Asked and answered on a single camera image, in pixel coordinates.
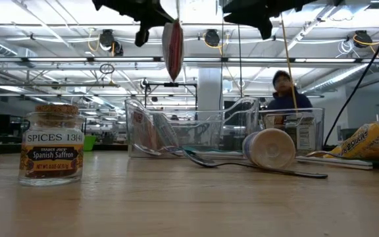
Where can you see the clear plastic bin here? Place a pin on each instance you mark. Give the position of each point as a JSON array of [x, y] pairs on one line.
[[319, 131], [235, 141]]

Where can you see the yellow Maruchan ramen pack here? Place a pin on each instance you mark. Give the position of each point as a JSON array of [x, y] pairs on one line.
[[367, 138]]

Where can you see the pink black-cap spice bottle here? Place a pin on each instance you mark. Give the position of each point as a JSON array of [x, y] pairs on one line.
[[270, 148]]

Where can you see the green-edged ramen pack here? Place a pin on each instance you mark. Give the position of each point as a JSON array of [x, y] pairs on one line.
[[173, 49]]

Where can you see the small black ceiling reel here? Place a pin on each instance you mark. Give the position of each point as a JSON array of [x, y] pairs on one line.
[[144, 84]]

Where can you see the long ceiling light rail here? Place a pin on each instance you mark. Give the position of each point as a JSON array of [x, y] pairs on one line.
[[58, 60]]

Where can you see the long silver ventilation duct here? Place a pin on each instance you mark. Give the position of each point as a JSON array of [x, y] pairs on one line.
[[357, 74]]

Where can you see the cork-stoppered saffron glass jar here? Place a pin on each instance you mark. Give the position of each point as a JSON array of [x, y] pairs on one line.
[[53, 148]]

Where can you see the dark grey metal spoon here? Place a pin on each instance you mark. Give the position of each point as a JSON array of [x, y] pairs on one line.
[[202, 161]]

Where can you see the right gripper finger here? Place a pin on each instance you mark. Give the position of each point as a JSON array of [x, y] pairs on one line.
[[262, 23]]

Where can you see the person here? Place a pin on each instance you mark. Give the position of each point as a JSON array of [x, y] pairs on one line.
[[285, 95]]

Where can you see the green bowl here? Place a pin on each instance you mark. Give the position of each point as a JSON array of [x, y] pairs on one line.
[[89, 143]]

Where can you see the white building column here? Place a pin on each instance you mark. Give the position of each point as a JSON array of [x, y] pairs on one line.
[[209, 89]]

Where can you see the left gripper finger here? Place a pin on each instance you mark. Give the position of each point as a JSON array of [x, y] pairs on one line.
[[150, 18]]

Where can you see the black metal frame stand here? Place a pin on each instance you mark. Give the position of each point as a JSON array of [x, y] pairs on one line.
[[171, 84]]

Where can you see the plain silver spoon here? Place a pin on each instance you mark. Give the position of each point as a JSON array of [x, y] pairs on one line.
[[334, 163]]

